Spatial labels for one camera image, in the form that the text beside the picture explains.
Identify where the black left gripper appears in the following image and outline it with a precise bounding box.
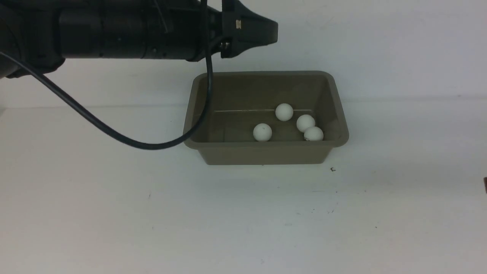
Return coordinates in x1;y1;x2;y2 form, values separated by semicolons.
183;0;279;62

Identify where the white ping-pong ball with logo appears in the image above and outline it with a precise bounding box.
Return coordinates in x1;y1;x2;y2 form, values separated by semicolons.
253;123;272;142

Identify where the plain white ping-pong ball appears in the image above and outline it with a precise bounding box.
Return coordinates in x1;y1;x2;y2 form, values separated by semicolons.
303;126;324;142

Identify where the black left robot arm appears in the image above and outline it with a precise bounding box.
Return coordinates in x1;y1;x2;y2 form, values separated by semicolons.
1;0;279;73

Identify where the white ping-pong ball in bin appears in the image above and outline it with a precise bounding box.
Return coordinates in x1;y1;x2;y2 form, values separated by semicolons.
296;114;315;132

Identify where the tan plastic bin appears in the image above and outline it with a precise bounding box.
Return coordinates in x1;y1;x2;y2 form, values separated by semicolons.
184;71;349;165

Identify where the black left camera cable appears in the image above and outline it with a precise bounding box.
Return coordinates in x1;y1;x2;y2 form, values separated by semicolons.
0;0;214;150

